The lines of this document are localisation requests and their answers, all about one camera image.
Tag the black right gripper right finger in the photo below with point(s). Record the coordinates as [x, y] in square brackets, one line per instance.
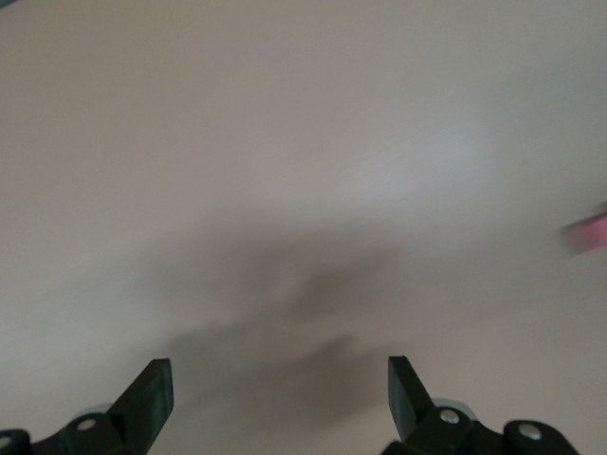
[412, 417]

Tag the red foam letter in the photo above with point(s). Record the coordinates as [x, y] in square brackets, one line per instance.
[588, 234]

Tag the blue plate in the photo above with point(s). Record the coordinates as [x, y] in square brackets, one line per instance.
[7, 2]

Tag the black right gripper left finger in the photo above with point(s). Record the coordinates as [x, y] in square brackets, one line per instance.
[142, 412]

